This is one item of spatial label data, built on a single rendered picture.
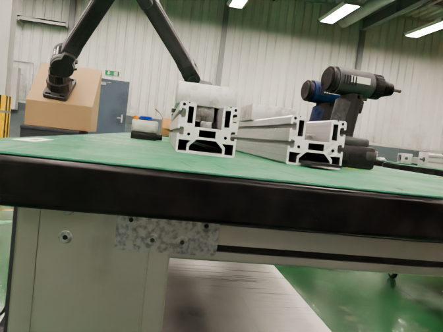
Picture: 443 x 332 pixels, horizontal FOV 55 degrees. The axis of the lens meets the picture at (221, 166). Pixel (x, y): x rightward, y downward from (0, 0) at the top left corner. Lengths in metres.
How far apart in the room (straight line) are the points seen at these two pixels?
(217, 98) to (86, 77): 1.04
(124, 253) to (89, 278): 0.04
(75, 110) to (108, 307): 1.21
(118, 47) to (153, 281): 12.29
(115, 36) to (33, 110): 11.16
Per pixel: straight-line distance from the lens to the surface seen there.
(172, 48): 1.55
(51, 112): 1.65
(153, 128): 1.35
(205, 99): 0.78
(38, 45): 13.05
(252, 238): 0.48
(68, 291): 0.49
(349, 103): 1.00
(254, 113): 1.05
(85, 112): 1.63
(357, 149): 0.99
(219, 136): 0.71
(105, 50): 12.75
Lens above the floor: 0.81
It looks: 4 degrees down
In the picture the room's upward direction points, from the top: 7 degrees clockwise
